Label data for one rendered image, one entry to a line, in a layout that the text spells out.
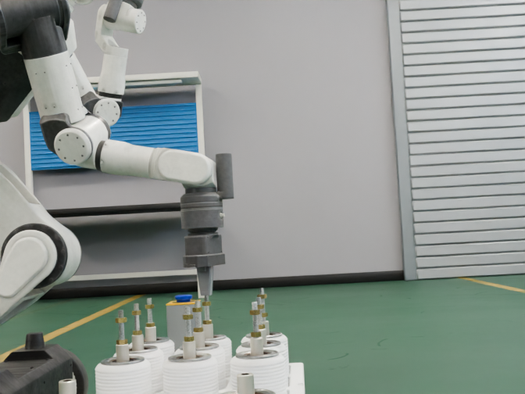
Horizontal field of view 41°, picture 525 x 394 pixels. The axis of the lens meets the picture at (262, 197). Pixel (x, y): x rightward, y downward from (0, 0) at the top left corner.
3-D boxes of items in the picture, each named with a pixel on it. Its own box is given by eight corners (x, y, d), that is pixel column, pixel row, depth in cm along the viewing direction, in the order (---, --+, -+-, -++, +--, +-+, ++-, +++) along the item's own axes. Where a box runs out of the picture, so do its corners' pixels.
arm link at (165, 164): (207, 186, 143) (143, 176, 144) (214, 189, 152) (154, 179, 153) (212, 155, 143) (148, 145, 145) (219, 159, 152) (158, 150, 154)
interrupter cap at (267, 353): (232, 361, 120) (232, 357, 120) (238, 354, 127) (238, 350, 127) (276, 359, 119) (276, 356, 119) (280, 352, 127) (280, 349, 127)
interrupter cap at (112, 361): (101, 369, 120) (100, 364, 120) (100, 361, 127) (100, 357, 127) (146, 364, 122) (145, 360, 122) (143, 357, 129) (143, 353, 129)
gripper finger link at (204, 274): (199, 295, 148) (198, 266, 149) (213, 295, 147) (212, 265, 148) (196, 296, 147) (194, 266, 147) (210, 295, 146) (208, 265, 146)
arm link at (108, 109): (90, 139, 192) (49, 66, 181) (73, 132, 202) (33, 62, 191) (125, 117, 196) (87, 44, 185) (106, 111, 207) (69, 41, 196)
